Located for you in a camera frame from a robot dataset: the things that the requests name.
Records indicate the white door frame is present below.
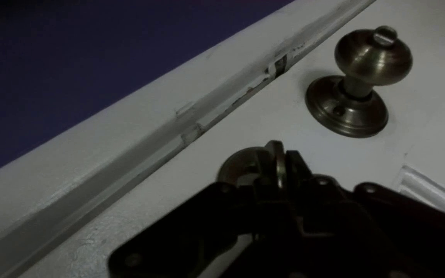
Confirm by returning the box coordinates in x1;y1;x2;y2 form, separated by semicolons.
0;0;372;278

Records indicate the white panel door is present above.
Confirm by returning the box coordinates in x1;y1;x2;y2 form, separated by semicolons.
22;0;445;278

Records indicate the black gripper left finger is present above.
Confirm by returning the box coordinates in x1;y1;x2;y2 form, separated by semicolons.
107;148;306;278

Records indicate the brass deadbolt knob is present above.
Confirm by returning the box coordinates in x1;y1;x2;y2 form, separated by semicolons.
218;140;286;189

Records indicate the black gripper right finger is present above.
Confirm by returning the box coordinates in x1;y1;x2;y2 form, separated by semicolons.
287;174;445;278

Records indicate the lower brass door knob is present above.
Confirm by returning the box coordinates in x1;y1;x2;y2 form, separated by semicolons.
304;24;414;137

